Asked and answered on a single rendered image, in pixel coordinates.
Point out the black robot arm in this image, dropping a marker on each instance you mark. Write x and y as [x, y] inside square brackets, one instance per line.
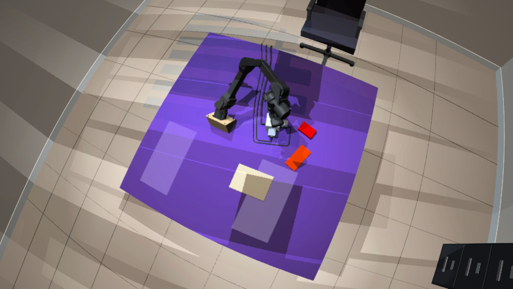
[281, 105]

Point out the black cable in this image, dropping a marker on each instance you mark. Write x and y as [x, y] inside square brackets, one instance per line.
[271, 131]

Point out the orange flat rectangular pad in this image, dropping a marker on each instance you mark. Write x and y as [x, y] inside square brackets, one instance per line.
[298, 157]

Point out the red rectangular block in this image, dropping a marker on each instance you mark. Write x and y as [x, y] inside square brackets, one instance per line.
[307, 130]

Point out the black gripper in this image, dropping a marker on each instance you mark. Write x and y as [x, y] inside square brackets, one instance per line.
[274, 118]

